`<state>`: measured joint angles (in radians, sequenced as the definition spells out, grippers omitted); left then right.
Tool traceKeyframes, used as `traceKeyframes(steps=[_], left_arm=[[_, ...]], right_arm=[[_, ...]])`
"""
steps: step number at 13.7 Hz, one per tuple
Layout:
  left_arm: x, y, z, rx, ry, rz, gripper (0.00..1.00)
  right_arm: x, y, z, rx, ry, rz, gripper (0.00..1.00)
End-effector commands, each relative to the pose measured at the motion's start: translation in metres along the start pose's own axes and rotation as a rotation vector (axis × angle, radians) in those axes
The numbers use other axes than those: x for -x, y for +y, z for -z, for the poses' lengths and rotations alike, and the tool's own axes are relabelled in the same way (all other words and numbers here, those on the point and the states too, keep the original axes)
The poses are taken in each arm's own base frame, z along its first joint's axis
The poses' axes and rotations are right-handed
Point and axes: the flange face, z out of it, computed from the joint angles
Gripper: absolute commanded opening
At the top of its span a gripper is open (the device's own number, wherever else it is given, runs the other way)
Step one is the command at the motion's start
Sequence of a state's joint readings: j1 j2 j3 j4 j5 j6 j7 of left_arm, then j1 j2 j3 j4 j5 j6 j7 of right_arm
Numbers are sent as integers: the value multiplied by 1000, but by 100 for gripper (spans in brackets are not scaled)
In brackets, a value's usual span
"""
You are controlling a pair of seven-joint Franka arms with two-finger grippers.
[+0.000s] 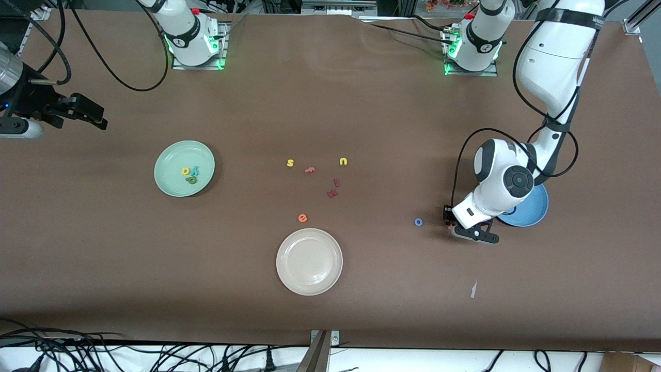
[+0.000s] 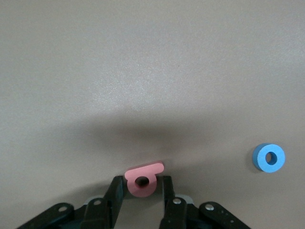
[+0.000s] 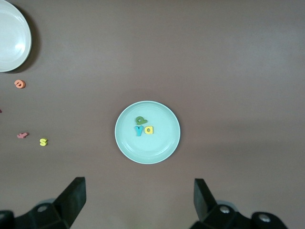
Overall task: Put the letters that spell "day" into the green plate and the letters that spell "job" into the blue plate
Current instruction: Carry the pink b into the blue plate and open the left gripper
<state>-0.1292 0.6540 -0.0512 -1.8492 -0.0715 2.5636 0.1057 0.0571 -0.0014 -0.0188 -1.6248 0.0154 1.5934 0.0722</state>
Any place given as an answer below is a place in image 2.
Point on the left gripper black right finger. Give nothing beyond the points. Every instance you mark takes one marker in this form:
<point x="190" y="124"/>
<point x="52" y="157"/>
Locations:
<point x="174" y="212"/>

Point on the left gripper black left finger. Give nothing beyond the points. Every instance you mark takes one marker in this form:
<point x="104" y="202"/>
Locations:
<point x="112" y="205"/>

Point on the pink foam letter b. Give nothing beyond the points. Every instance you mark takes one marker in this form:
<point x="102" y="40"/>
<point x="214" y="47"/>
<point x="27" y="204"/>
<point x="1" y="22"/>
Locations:
<point x="133" y="175"/>

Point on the blue foam letter o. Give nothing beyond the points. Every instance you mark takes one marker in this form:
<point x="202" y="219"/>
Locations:
<point x="262" y="155"/>

